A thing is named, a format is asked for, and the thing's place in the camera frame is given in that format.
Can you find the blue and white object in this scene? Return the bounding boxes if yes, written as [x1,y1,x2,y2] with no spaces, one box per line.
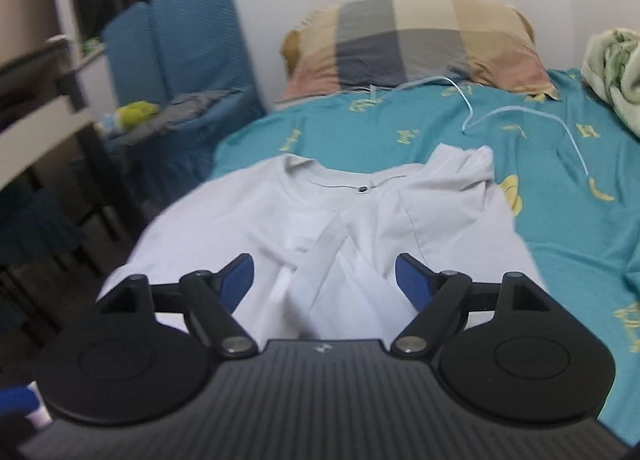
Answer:
[0,382,53,430]

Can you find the grey cloth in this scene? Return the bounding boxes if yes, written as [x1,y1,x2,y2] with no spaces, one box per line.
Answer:
[129,89,243,137]

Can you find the blue covered chair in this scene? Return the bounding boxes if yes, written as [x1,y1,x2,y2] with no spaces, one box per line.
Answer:
[101,0,267,201]

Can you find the green floral blanket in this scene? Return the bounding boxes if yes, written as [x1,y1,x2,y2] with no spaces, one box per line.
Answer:
[581,28,640,138]

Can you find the white t-shirt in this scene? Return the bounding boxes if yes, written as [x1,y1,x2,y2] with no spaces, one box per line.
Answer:
[96,143,548,342]

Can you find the teal printed bed sheet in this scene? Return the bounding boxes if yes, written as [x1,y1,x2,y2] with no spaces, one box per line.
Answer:
[209,68,640,450]

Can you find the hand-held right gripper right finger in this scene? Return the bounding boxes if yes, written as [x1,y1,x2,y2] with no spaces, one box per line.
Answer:
[389,252,551,357]

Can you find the wooden shelf unit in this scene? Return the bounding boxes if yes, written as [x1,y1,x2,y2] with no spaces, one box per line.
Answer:
[0,0,126,241]

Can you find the checked pillow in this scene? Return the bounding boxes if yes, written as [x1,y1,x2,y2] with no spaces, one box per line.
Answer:
[276,0,561,102]

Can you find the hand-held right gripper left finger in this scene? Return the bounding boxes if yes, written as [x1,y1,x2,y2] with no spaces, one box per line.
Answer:
[98,253,260,358]

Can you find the yellow-green plush toy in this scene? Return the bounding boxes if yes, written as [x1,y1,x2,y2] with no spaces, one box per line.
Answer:
[98,101,161,133]

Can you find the light blue cable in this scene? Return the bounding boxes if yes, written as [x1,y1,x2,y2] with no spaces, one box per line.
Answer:
[398,76,591,178]

